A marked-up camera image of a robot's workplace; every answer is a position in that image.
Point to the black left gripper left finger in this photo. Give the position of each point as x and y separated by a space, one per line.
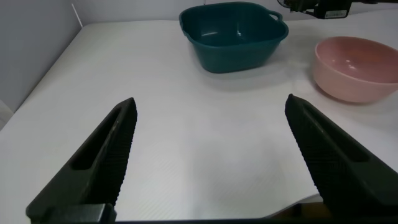
102 161

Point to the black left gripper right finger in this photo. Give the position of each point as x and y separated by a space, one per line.
335 168

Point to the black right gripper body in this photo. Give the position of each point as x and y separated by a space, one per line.
298 4

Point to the pink round bowl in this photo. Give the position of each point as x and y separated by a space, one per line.
351 81

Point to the teal square plastic basin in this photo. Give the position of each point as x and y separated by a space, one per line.
233 49

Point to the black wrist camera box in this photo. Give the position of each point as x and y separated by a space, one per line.
332 9

